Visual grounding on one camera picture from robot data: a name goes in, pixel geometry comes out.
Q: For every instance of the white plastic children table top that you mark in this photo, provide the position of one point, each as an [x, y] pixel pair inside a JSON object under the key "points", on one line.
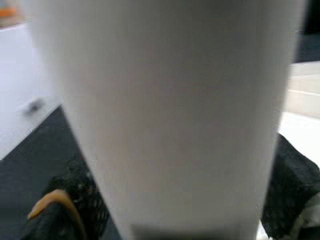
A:
{"points": [[305, 100]]}

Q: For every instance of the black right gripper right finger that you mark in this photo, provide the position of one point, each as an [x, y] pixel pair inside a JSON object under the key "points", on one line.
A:
{"points": [[290, 187]]}

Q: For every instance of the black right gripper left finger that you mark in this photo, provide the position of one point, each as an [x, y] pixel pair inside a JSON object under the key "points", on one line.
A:
{"points": [[62, 225]]}

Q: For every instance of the black tablecloth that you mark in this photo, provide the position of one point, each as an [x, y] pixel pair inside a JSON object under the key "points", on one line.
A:
{"points": [[37, 155]]}

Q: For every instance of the white plastic table leg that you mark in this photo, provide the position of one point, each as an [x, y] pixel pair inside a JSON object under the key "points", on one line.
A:
{"points": [[175, 100]]}

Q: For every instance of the tan rubber band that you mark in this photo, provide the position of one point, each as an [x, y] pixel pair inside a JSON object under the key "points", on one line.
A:
{"points": [[50, 197]]}

